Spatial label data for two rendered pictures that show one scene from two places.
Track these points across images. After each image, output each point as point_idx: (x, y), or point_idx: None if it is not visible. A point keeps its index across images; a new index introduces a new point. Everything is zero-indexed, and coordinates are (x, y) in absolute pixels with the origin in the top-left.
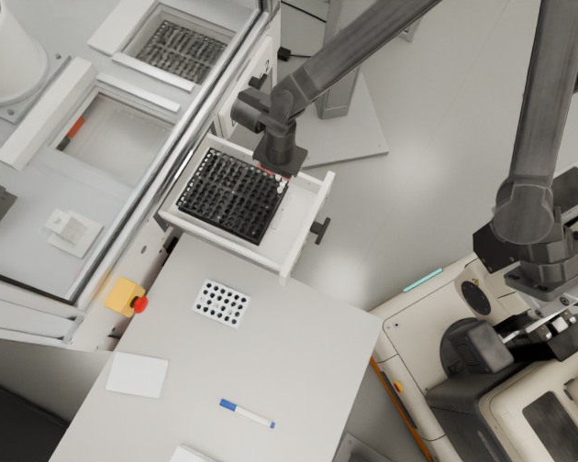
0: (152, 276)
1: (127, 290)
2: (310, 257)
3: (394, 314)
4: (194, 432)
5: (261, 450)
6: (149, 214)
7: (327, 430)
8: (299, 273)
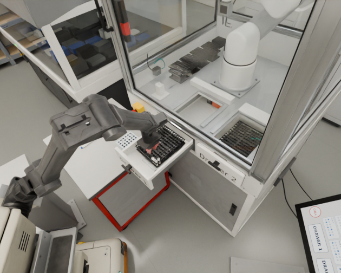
0: None
1: (138, 107)
2: (171, 240)
3: (110, 256)
4: None
5: None
6: (157, 111)
7: (68, 163)
8: (164, 230)
